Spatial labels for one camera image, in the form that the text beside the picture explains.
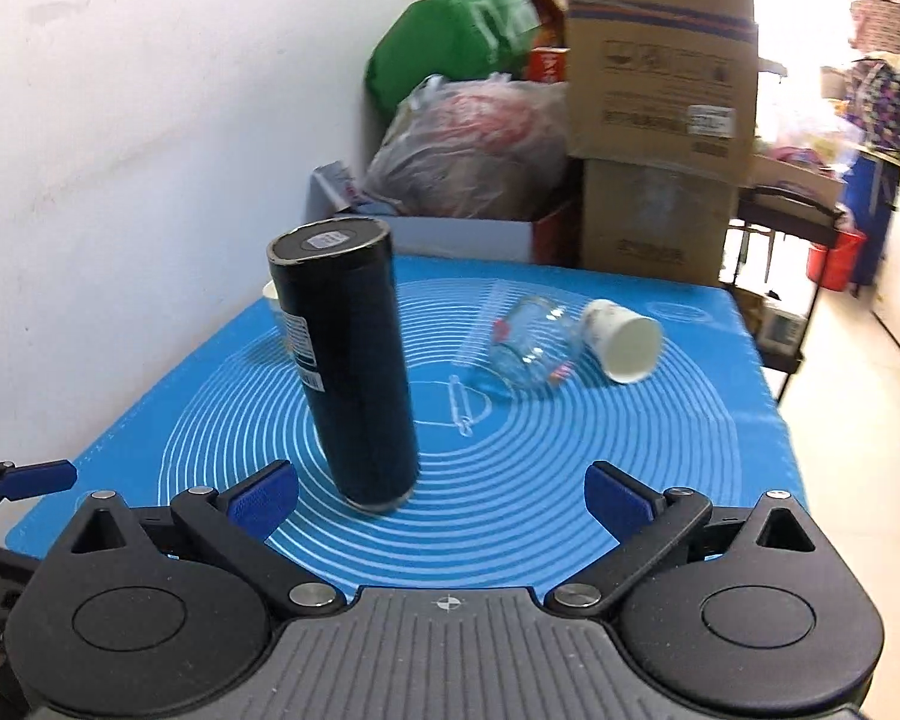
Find black tumbler cup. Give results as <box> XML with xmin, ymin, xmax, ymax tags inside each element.
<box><xmin>265</xmin><ymin>216</ymin><xmax>422</xmax><ymax>517</ymax></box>

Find green fabric bag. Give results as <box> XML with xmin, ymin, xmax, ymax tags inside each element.
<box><xmin>366</xmin><ymin>0</ymin><xmax>545</xmax><ymax>122</ymax></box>

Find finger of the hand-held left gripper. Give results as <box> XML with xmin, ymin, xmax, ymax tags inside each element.
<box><xmin>0</xmin><ymin>452</ymin><xmax>78</xmax><ymax>535</ymax></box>

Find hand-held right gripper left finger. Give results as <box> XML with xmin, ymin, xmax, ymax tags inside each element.
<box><xmin>51</xmin><ymin>460</ymin><xmax>347</xmax><ymax>616</ymax></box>

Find blue silicone baking mat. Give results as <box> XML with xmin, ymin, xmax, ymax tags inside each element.
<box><xmin>6</xmin><ymin>255</ymin><xmax>805</xmax><ymax>595</ymax></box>

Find plain cardboard box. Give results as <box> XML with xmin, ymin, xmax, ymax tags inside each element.
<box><xmin>579</xmin><ymin>157</ymin><xmax>743</xmax><ymax>288</ymax></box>

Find blue hanging cloth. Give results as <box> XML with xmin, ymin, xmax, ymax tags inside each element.
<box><xmin>842</xmin><ymin>150</ymin><xmax>900</xmax><ymax>295</ymax></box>

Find clear plastic bag with red contents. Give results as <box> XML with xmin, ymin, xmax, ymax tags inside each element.
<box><xmin>363</xmin><ymin>73</ymin><xmax>571</xmax><ymax>223</ymax></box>

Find floral hanging clothes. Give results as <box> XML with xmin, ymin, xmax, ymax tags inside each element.
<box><xmin>844</xmin><ymin>0</ymin><xmax>900</xmax><ymax>160</ymax></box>

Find clear plastic straw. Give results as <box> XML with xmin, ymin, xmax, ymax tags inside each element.
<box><xmin>456</xmin><ymin>279</ymin><xmax>527</xmax><ymax>373</ymax></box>

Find black metal cart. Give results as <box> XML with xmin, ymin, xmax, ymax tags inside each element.
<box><xmin>720</xmin><ymin>178</ymin><xmax>850</xmax><ymax>392</ymax></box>

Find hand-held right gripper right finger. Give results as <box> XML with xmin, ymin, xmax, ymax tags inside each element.
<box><xmin>544</xmin><ymin>460</ymin><xmax>833</xmax><ymax>616</ymax></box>

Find white and red open box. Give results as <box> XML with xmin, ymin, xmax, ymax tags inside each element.
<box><xmin>307</xmin><ymin>161</ymin><xmax>583</xmax><ymax>268</ymax></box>

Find white small appliance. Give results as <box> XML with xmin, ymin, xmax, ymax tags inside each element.
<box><xmin>761</xmin><ymin>300</ymin><xmax>808</xmax><ymax>350</ymax></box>

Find white printed paper cup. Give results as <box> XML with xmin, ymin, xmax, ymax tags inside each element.
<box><xmin>579</xmin><ymin>298</ymin><xmax>665</xmax><ymax>385</ymax></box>

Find large taped cardboard box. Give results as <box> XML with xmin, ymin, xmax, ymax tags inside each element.
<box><xmin>562</xmin><ymin>0</ymin><xmax>761</xmax><ymax>182</ymax></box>

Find clear glass cup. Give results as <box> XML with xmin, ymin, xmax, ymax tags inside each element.
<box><xmin>486</xmin><ymin>295</ymin><xmax>587</xmax><ymax>392</ymax></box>

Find small red carton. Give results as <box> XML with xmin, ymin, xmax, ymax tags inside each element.
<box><xmin>529</xmin><ymin>45</ymin><xmax>573</xmax><ymax>84</ymax></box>

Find red plastic bucket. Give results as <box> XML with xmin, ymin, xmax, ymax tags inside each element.
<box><xmin>804</xmin><ymin>228</ymin><xmax>868</xmax><ymax>293</ymax></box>

